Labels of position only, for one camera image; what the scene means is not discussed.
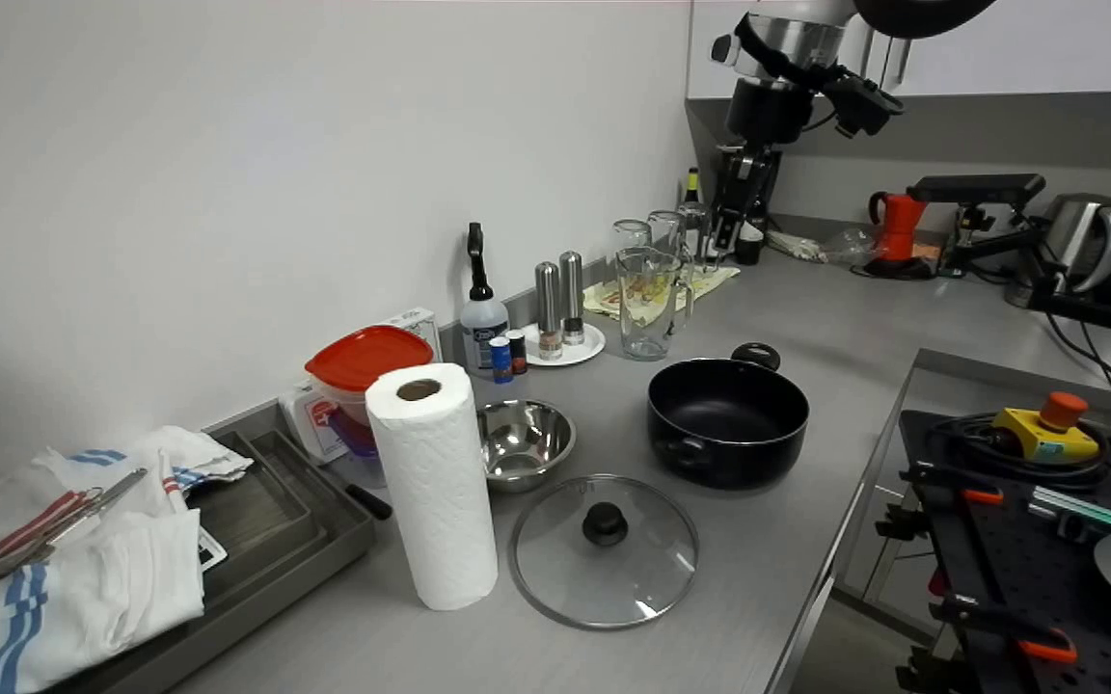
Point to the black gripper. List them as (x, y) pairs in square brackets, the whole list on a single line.
[(744, 194)]

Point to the glass pot lid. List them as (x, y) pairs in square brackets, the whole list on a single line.
[(605, 551)]

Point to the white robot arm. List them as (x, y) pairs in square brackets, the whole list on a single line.
[(784, 54)]

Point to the rear drinking glass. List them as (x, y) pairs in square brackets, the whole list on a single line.
[(644, 236)]

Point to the black cooking pot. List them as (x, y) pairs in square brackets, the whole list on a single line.
[(729, 421)]

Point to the right steel pepper mill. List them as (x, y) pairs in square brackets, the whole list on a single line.
[(573, 295)]

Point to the steel pepper mill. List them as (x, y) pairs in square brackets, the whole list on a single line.
[(549, 304), (573, 295)]

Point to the left steel pepper mill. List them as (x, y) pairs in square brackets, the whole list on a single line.
[(549, 304)]

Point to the black coffee machine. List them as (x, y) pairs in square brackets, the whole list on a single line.
[(990, 214)]

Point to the white round plate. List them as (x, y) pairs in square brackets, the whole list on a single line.
[(578, 353)]

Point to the small blue spice jar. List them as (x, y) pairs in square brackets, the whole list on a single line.
[(500, 354)]

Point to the black top soap bottle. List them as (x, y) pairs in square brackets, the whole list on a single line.
[(483, 313)]

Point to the small steel bowl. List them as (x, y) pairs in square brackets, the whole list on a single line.
[(524, 443)]

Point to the yellow emergency stop button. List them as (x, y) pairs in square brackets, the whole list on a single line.
[(1053, 434)]

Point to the white paper towel roll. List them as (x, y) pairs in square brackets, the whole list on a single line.
[(428, 434)]

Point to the black equipment cart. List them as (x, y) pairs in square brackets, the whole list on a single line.
[(1015, 582)]

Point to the red lidded plastic container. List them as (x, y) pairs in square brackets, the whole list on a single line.
[(354, 363)]

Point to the grey metal tray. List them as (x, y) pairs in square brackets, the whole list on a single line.
[(286, 529)]

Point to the white blue striped towel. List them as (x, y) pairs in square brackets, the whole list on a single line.
[(125, 573)]

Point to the red handled tongs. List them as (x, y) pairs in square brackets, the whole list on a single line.
[(33, 537)]

